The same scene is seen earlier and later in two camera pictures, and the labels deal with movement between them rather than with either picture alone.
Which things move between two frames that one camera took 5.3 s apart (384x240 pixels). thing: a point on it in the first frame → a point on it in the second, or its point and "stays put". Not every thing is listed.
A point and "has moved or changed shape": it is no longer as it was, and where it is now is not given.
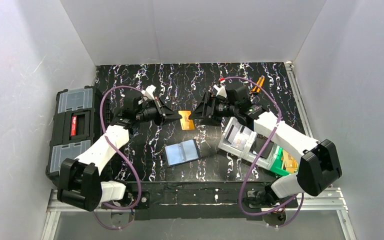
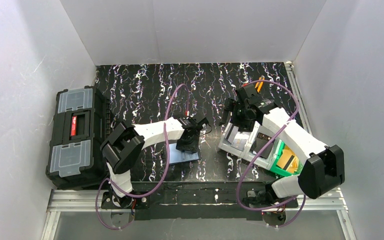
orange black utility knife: (256, 89) stays put
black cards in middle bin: (259, 143) stays put
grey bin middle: (256, 145) stays put
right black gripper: (209, 105) → (235, 108)
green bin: (276, 167) stays put
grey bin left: (237, 139) stays put
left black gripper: (159, 109) → (188, 142)
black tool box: (76, 127) stays put
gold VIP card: (186, 123) has moved or changed shape
